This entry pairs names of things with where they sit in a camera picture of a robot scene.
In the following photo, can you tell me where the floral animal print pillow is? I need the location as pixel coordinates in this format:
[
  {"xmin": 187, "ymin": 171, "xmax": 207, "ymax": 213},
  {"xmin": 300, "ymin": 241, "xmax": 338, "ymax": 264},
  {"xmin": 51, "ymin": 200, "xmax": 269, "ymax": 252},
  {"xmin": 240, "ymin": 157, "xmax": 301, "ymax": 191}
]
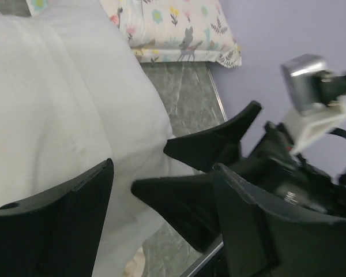
[{"xmin": 27, "ymin": 1, "xmax": 242, "ymax": 68}]

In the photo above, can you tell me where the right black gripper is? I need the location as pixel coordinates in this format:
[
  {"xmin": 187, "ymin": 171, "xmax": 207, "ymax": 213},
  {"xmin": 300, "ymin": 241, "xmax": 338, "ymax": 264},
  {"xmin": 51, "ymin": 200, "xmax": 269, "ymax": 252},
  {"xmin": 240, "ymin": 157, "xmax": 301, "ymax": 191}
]
[{"xmin": 164, "ymin": 101, "xmax": 346, "ymax": 225}]

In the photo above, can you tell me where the aluminium mounting rail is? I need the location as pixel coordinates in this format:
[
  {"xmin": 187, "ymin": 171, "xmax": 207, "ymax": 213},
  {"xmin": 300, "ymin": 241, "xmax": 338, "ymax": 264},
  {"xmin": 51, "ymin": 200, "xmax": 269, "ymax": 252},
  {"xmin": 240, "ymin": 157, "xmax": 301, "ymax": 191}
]
[{"xmin": 180, "ymin": 237, "xmax": 229, "ymax": 277}]

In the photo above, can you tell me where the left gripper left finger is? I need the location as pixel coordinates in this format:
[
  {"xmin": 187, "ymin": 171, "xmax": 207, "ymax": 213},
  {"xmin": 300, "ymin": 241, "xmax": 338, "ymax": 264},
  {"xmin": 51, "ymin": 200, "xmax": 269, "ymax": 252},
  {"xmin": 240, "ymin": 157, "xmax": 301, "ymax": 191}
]
[{"xmin": 0, "ymin": 159, "xmax": 114, "ymax": 276}]

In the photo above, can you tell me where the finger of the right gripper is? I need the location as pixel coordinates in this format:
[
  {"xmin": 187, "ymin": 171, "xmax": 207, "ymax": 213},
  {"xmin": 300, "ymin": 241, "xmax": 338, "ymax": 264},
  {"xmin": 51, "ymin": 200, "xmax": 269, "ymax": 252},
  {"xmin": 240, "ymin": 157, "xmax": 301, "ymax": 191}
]
[{"xmin": 131, "ymin": 176, "xmax": 221, "ymax": 252}]

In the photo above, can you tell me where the white pillow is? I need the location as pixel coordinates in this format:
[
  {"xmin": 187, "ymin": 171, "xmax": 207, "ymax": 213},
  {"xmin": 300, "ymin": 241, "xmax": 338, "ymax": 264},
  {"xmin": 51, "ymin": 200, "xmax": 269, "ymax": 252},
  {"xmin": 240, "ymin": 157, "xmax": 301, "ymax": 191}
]
[{"xmin": 0, "ymin": 1, "xmax": 183, "ymax": 276}]

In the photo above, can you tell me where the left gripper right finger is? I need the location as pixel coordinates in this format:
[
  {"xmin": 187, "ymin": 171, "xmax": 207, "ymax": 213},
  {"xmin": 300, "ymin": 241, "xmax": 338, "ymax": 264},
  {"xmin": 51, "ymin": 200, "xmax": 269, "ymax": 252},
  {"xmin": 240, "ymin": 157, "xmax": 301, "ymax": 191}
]
[{"xmin": 213, "ymin": 164, "xmax": 346, "ymax": 276}]

